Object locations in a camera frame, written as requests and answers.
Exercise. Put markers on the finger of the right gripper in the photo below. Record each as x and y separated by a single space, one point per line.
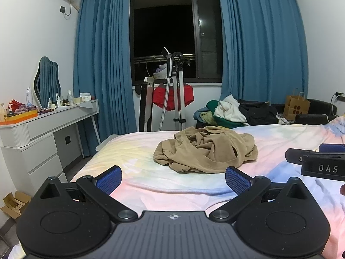
298 156
331 148

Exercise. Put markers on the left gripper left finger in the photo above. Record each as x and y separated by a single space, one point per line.
98 191

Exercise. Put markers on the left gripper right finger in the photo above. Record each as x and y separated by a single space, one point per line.
248 191

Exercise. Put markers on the tan khaki shirt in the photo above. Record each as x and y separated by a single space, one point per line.
209 150

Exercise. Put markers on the pile of clothes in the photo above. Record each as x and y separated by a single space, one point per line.
231 113

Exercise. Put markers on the black sofa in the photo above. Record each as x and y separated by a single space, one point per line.
320 113

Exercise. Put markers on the brown paper bag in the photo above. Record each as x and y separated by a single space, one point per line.
295 104

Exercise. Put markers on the white stool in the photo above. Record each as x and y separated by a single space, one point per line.
106 141

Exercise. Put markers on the pastel tie-dye duvet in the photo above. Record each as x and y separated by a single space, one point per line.
174 179

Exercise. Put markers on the white dressing table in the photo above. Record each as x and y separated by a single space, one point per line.
29 148

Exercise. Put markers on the cardboard box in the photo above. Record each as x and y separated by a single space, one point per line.
15 204

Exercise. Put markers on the black silver chair back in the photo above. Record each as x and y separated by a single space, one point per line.
145 89

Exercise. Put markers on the red cloth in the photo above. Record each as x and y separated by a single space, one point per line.
159 96

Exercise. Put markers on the orange tray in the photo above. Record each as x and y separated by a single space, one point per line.
19 117

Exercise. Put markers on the white spray bottle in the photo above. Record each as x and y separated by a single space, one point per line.
29 97

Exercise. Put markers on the left blue curtain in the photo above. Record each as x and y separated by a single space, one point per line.
102 68

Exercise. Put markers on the blue curtain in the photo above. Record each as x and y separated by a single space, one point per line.
264 50
102 68

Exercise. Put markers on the right blue curtain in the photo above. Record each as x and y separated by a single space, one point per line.
264 50

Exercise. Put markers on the garment steamer stand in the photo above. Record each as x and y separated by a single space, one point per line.
175 76

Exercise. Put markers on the wall power outlet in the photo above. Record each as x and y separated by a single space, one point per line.
339 96

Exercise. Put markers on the wavy frame mirror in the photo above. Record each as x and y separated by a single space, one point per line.
46 83

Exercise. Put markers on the window frame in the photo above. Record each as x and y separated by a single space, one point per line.
191 27

